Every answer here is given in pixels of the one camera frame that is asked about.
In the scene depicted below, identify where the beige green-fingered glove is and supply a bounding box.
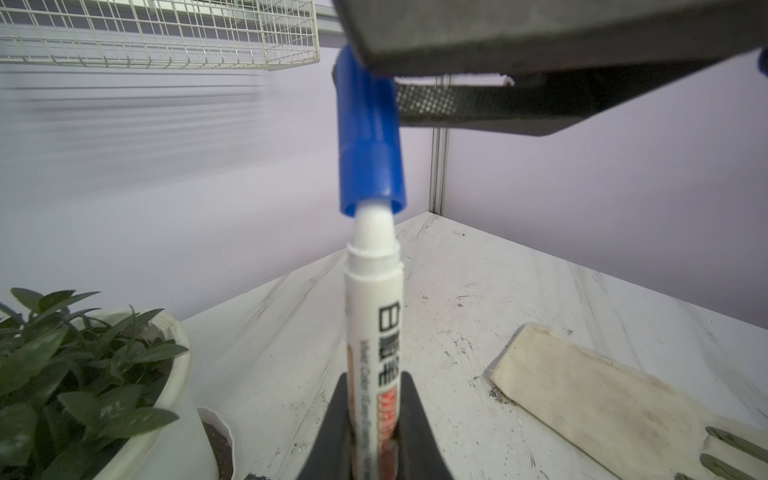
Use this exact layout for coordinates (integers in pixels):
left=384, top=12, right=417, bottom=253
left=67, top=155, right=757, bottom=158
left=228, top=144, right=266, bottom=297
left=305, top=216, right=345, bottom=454
left=490, top=323, right=767, bottom=479

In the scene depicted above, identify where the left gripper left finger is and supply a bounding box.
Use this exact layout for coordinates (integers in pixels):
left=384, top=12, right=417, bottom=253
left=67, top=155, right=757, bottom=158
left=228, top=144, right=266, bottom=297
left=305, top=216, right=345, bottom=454
left=296, top=373, right=351, bottom=480

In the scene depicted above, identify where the white plant saucer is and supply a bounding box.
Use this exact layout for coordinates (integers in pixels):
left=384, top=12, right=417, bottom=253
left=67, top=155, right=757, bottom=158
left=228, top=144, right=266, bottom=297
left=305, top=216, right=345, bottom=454
left=197, top=407, right=237, bottom=480

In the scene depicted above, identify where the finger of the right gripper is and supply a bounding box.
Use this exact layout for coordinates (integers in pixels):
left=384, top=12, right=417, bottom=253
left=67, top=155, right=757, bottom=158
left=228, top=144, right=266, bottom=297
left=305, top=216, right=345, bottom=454
left=334, top=1, right=767, bottom=77
left=396, top=60, right=717, bottom=137

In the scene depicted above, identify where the potted green plant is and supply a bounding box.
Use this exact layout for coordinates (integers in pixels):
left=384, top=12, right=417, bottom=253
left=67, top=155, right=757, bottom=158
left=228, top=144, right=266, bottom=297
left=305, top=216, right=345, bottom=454
left=1, top=287, right=219, bottom=479

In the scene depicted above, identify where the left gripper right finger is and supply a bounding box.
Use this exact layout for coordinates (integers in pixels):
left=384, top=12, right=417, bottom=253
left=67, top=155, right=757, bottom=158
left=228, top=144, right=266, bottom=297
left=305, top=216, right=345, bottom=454
left=397, top=371, right=453, bottom=480

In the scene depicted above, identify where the white wire wall basket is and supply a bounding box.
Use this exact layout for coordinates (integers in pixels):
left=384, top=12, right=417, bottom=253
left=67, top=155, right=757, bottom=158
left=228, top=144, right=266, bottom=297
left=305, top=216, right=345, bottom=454
left=1, top=0, right=320, bottom=70

